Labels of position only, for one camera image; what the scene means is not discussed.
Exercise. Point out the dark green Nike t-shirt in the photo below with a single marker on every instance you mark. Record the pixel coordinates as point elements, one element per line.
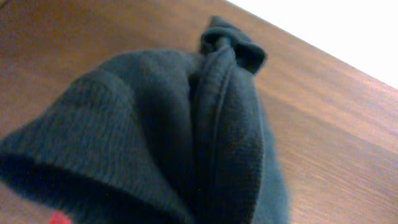
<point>156,136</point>

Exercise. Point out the red folded garment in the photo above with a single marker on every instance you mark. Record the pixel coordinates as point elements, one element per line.
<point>60,218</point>

